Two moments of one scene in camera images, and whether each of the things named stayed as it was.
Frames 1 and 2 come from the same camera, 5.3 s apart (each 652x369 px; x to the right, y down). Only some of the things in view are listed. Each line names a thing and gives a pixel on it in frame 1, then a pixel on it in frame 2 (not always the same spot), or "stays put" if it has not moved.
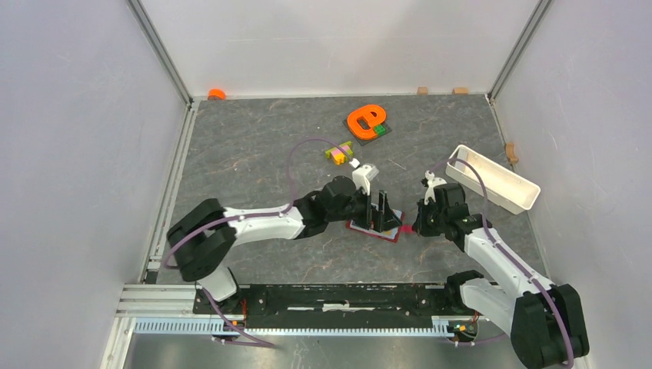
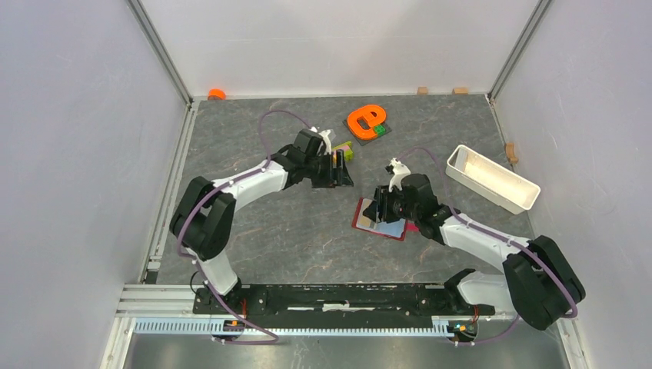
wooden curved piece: [510, 153] stays put
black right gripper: [419, 224] → [383, 197]
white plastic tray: [504, 187] stays put
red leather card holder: [390, 234] stays put
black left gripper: [385, 217] → [326, 181]
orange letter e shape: [366, 111] stays put
